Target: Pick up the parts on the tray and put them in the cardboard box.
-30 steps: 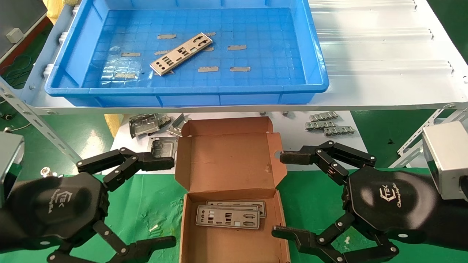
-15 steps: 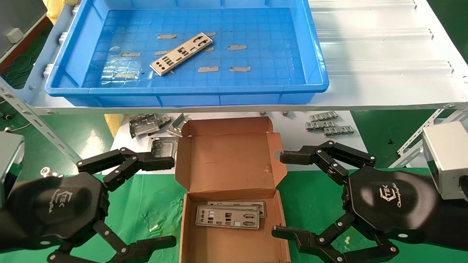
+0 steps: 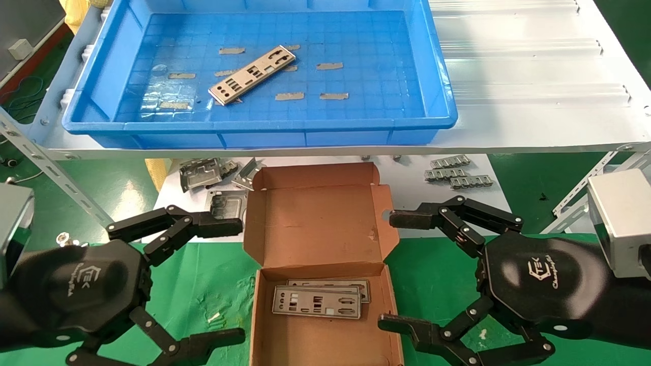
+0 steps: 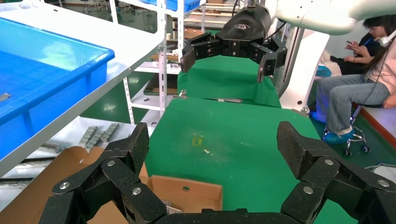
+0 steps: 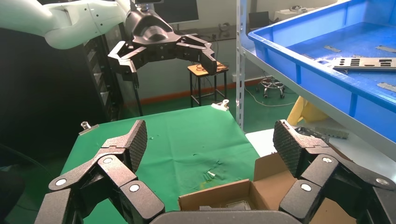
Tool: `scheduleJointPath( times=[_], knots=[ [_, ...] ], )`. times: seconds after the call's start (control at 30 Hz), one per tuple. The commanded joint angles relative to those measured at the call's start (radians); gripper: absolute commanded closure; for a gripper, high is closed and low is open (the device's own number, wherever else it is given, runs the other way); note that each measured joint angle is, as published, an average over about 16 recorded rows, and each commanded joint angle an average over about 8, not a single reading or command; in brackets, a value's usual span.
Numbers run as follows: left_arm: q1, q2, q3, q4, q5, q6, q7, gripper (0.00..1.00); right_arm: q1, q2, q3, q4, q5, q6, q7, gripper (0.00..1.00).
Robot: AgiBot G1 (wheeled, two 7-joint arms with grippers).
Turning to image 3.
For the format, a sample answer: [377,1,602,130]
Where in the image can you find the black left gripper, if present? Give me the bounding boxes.
[0,205,247,366]

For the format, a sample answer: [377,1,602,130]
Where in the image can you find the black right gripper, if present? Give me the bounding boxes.
[377,196,651,366]

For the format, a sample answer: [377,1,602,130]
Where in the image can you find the brown cardboard box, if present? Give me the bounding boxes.
[243,162,405,366]

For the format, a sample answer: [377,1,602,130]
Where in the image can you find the blue plastic tray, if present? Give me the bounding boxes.
[61,0,458,149]

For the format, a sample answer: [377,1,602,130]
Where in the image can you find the white electrical box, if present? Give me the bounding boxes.
[8,39,34,59]

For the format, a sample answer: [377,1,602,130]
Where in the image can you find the green table cloth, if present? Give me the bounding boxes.
[0,233,651,366]

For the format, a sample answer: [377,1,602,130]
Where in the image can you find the slotted metal strip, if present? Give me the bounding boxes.
[425,169,467,182]
[450,175,494,190]
[430,155,471,169]

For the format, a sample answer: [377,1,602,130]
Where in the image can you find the yellow plastic sheet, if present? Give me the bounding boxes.
[57,0,110,35]
[145,159,171,193]

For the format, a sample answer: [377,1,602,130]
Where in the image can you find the silver binder clip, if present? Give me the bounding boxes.
[57,232,88,249]

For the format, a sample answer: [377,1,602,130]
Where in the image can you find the angled metal part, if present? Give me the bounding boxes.
[231,158,266,191]

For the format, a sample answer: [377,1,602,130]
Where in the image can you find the white metal shelf rack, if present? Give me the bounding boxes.
[0,0,651,245]

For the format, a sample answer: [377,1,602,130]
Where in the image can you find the clear tape patch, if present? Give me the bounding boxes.
[142,81,194,111]

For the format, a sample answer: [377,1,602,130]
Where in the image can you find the white ribbed plastic sheet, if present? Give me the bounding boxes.
[423,0,634,108]

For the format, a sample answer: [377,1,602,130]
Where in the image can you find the flat metal frame part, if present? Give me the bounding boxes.
[203,190,248,222]

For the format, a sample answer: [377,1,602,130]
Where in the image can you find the bent metal bracket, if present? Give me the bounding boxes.
[180,158,224,193]

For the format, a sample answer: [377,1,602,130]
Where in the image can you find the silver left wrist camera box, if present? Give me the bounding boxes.
[0,184,35,285]

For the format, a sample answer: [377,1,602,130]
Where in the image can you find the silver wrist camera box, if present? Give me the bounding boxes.
[0,184,35,285]
[587,169,651,279]

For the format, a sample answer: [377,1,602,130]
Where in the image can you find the white floor cable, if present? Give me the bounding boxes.
[0,170,45,186]

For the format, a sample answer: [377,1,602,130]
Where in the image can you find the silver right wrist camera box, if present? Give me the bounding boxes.
[587,169,651,279]

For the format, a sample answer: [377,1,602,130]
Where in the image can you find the dark floor cables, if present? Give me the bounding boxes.
[0,75,49,123]

